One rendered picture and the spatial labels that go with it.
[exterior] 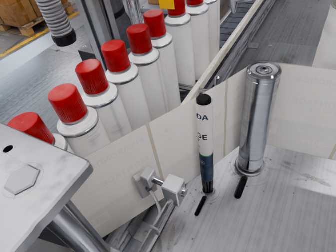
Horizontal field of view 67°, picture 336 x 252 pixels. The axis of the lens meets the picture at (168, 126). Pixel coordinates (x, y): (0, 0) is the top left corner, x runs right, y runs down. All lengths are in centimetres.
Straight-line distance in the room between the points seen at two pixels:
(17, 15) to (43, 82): 292
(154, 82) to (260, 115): 18
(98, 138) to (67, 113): 5
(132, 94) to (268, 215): 26
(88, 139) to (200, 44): 34
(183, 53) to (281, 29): 49
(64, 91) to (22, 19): 352
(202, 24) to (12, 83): 65
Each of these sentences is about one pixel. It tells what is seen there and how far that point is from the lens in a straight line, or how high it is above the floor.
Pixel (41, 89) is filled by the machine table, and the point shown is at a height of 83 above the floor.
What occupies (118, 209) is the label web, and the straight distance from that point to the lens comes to 33.
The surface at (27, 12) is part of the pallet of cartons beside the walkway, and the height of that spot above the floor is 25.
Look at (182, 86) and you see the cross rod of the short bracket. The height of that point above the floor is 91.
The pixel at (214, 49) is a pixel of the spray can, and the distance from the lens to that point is 63.
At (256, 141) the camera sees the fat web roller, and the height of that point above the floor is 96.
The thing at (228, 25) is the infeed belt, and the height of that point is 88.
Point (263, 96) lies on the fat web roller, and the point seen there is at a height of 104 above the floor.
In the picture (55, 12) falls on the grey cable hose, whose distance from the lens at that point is 41.
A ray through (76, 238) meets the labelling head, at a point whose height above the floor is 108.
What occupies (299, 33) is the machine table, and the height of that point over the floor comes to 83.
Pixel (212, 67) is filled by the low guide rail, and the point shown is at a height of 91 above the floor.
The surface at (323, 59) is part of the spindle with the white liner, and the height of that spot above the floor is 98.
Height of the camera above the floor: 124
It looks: 45 degrees down
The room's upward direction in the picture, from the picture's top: 11 degrees counter-clockwise
